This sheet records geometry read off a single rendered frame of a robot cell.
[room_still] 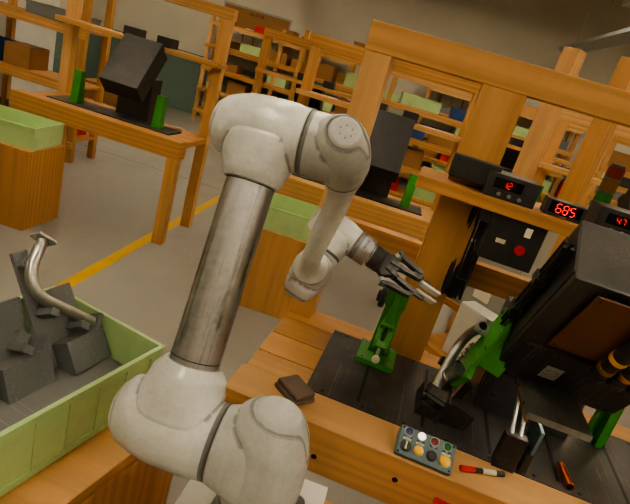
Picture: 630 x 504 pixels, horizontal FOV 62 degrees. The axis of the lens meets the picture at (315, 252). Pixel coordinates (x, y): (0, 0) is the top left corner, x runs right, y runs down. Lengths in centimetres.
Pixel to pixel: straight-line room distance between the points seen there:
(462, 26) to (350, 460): 1055
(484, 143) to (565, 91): 27
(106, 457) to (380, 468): 68
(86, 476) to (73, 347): 34
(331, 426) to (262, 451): 50
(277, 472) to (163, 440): 22
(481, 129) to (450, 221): 31
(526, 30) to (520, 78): 992
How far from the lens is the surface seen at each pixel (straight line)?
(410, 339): 195
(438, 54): 178
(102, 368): 157
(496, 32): 1160
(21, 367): 145
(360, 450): 146
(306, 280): 147
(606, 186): 187
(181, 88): 1243
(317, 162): 100
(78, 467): 138
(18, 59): 683
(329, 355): 176
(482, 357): 156
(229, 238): 101
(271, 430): 99
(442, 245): 183
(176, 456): 105
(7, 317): 147
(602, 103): 182
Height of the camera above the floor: 176
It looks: 19 degrees down
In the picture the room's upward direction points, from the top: 17 degrees clockwise
